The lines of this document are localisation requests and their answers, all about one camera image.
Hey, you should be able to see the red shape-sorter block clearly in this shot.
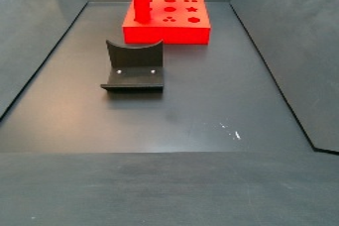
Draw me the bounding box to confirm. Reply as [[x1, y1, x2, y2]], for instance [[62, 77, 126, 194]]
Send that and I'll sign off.
[[121, 0, 210, 45]]

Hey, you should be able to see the black curved holder bracket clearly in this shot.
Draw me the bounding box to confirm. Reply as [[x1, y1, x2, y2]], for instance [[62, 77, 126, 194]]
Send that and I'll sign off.
[[100, 41, 164, 91]]

